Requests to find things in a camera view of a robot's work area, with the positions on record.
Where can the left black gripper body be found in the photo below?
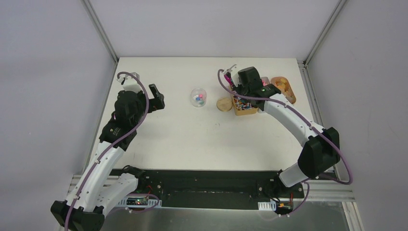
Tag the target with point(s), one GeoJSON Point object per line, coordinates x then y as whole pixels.
{"type": "Point", "coordinates": [155, 98]}

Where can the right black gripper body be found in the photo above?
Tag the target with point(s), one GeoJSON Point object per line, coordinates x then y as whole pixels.
{"type": "Point", "coordinates": [241, 90]}

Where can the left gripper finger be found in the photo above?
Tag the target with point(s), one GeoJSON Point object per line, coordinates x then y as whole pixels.
{"type": "Point", "coordinates": [153, 88]}
{"type": "Point", "coordinates": [158, 102]}

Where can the magenta plastic scoop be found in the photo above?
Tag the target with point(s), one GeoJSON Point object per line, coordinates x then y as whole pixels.
{"type": "Point", "coordinates": [228, 78]}

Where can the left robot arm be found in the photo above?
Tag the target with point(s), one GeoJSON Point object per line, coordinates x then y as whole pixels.
{"type": "Point", "coordinates": [89, 203]}

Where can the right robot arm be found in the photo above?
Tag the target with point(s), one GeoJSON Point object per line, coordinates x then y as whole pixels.
{"type": "Point", "coordinates": [319, 145]}

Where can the white box of colourful candies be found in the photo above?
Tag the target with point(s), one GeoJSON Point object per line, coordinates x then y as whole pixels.
{"type": "Point", "coordinates": [265, 81]}

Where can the gold tin of lollipops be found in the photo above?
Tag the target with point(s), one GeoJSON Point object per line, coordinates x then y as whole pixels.
{"type": "Point", "coordinates": [241, 108]}

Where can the gold jar lid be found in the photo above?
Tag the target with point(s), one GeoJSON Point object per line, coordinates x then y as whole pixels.
{"type": "Point", "coordinates": [224, 104]}

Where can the orange tray of gummies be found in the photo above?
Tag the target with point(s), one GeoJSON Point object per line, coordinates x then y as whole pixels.
{"type": "Point", "coordinates": [284, 86]}

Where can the clear plastic jar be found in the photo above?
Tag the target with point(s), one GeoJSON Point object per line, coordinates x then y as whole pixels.
{"type": "Point", "coordinates": [198, 97]}

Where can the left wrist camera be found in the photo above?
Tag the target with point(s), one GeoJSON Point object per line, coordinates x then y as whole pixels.
{"type": "Point", "coordinates": [128, 83]}

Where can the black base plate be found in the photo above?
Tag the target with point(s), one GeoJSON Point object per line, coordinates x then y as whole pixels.
{"type": "Point", "coordinates": [238, 190]}

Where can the left aluminium frame post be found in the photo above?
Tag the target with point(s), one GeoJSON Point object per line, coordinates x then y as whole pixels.
{"type": "Point", "coordinates": [100, 30]}

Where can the aluminium frame post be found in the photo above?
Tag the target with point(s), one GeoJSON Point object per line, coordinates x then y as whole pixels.
{"type": "Point", "coordinates": [100, 30]}
{"type": "Point", "coordinates": [325, 31]}

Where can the left aluminium rail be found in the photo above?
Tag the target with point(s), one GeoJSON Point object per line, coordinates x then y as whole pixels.
{"type": "Point", "coordinates": [74, 181]}

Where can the aluminium rail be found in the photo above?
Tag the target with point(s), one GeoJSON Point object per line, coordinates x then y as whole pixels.
{"type": "Point", "coordinates": [328, 191]}
{"type": "Point", "coordinates": [74, 181]}

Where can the right white cable duct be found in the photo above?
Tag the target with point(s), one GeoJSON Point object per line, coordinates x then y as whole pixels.
{"type": "Point", "coordinates": [267, 206]}

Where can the right aluminium rail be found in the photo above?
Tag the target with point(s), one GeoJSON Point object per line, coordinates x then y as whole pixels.
{"type": "Point", "coordinates": [328, 191]}

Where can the right aluminium frame post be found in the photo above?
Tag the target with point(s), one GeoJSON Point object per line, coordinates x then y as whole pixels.
{"type": "Point", "coordinates": [325, 31]}

